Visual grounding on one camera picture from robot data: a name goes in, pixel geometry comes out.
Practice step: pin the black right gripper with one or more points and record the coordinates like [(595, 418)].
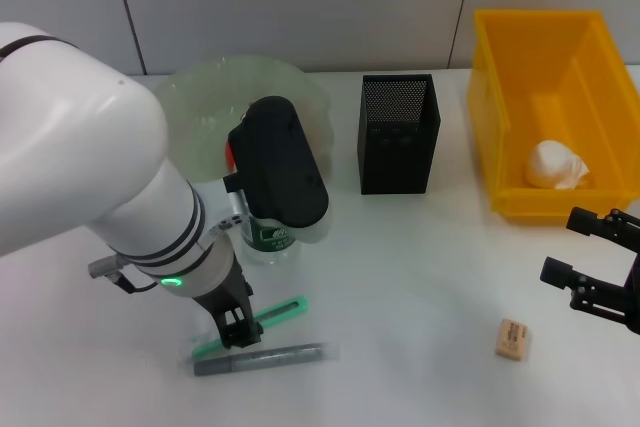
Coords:
[(634, 297)]

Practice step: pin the beige eraser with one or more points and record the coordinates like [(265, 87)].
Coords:
[(512, 339)]

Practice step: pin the green glass fruit plate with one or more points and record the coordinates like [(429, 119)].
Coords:
[(210, 97)]

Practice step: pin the yellow plastic bin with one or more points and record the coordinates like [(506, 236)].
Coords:
[(550, 72)]

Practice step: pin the silver grey marker pen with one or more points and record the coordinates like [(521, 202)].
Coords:
[(270, 357)]

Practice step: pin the clear green-label water bottle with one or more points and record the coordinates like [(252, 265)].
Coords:
[(272, 242)]

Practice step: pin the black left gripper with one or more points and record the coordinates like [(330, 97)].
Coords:
[(225, 297)]

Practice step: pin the black mesh pen holder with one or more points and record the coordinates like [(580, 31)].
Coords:
[(397, 162)]

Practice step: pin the mint green utility knife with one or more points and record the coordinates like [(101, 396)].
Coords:
[(285, 308)]

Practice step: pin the white paper ball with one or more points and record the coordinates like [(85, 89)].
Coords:
[(552, 167)]

